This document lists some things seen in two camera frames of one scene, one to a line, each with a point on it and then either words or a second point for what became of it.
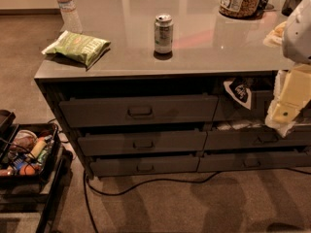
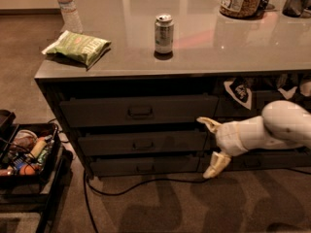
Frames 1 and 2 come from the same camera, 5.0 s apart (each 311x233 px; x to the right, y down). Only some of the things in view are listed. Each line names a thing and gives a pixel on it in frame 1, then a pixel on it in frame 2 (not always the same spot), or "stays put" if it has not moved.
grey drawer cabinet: x=184 y=86 stays put
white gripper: x=298 y=36 → x=229 y=138
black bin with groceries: x=29 y=151 stays put
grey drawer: x=142 y=143 stays put
